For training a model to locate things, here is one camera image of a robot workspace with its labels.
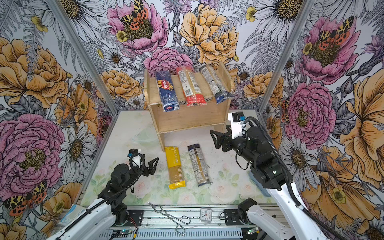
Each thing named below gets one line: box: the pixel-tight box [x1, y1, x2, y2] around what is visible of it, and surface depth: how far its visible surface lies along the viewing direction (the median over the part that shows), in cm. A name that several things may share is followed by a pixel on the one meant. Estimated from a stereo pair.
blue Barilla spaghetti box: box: [155, 70, 180, 112], surface depth 67 cm
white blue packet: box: [58, 204, 87, 226], surface depth 77 cm
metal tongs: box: [147, 202, 191, 236], surface depth 76 cm
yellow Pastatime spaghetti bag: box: [164, 146, 186, 190], surface depth 91 cm
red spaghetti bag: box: [176, 66, 208, 107], surface depth 69 cm
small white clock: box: [199, 208, 213, 223], surface depth 75 cm
